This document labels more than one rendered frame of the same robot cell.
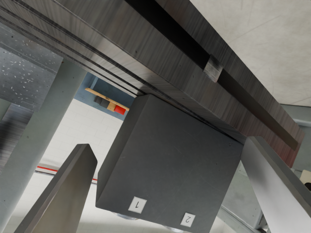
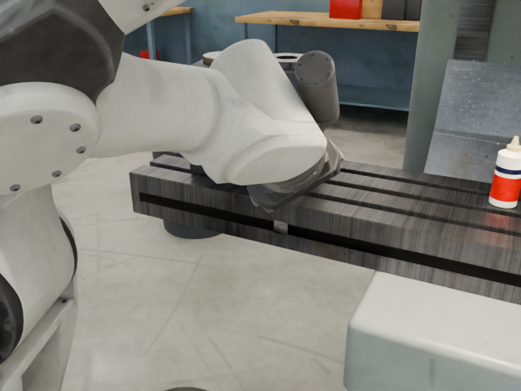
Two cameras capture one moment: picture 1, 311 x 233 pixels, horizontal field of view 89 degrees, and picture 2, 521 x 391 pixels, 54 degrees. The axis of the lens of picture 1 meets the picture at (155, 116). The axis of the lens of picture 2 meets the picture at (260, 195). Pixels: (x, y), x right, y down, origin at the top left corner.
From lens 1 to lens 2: 0.64 m
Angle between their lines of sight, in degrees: 20
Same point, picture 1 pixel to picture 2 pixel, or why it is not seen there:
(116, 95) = (370, 40)
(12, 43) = (487, 148)
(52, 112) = (429, 65)
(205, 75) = (284, 221)
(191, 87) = (291, 210)
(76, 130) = not seen: outside the picture
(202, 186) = not seen: hidden behind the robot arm
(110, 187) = not seen: hidden behind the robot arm
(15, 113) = (475, 47)
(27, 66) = (469, 125)
